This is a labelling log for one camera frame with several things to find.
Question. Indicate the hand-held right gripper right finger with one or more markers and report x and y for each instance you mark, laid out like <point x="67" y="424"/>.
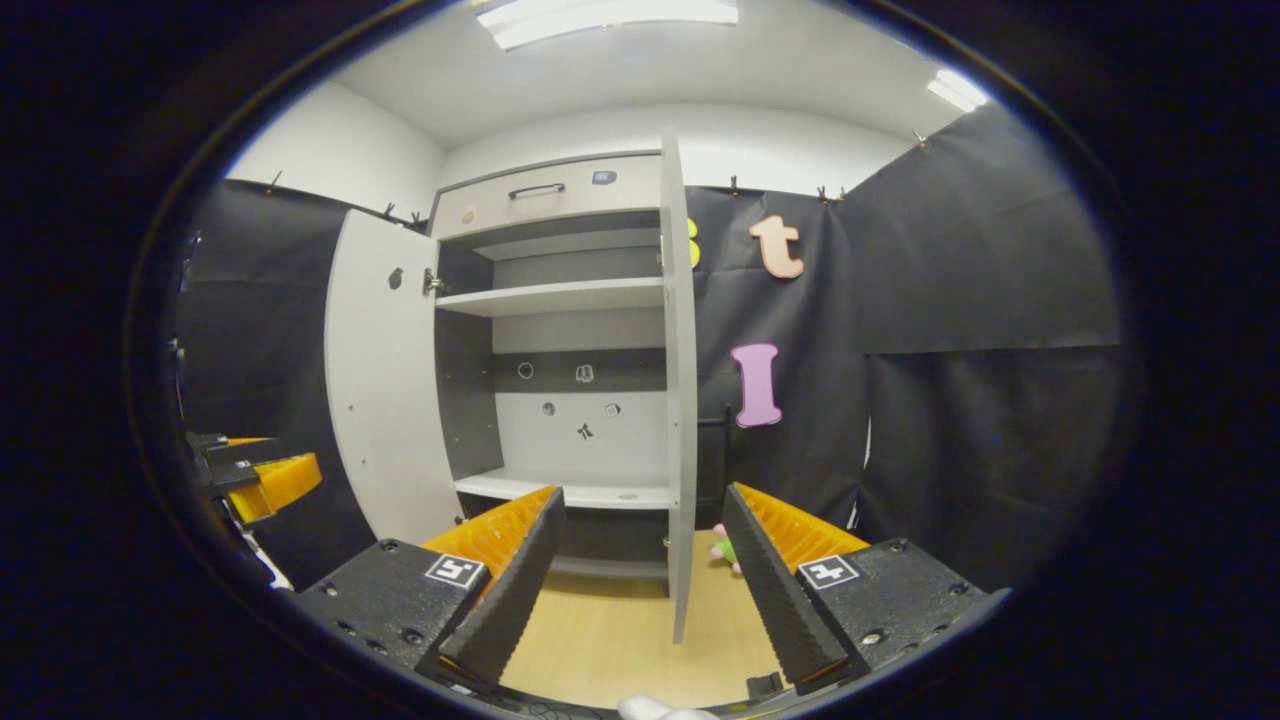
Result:
<point x="780" y="600"/>

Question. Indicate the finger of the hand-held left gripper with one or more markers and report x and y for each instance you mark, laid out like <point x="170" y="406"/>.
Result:
<point x="235" y="450"/>
<point x="228" y="477"/>

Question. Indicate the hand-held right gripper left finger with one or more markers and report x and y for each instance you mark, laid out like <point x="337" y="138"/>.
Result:
<point x="515" y="600"/>

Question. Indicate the grey shoe cabinet door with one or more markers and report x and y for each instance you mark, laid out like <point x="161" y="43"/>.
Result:
<point x="385" y="400"/>
<point x="682" y="400"/>

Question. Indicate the grey double-door shoe cabinet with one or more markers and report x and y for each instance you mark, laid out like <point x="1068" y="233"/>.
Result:
<point x="560" y="440"/>

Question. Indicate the white cabinet shelf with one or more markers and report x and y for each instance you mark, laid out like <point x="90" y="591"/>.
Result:
<point x="550" y="297"/>
<point x="570" y="243"/>
<point x="580" y="490"/>

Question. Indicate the metal door hinge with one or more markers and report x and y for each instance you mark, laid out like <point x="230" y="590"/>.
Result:
<point x="434" y="282"/>

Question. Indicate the grey cabinet drawer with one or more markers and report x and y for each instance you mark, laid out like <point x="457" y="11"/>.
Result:
<point x="600" y="195"/>

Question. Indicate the green and pink plush toy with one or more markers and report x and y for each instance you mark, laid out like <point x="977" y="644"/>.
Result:
<point x="728" y="548"/>

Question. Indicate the black backdrop cloth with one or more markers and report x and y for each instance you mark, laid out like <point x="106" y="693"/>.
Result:
<point x="950" y="250"/>

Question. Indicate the small ceiling light panel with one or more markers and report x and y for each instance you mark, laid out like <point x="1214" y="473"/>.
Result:
<point x="957" y="90"/>

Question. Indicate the large ceiling light panel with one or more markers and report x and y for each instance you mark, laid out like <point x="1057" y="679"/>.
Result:
<point x="610" y="18"/>

